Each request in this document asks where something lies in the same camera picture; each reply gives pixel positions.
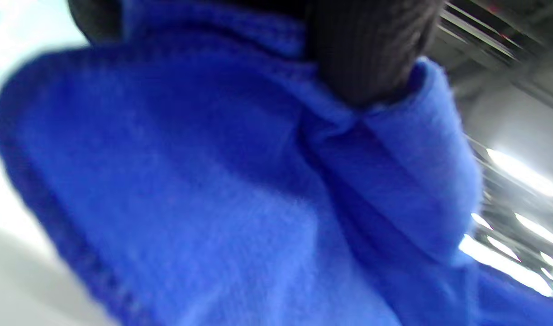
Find long ceiling light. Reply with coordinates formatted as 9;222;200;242
514;213;553;250
486;149;553;199
458;234;553;298

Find blue towel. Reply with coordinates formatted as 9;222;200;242
0;0;553;326

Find person's left hand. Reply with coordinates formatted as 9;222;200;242
67;0;445;107

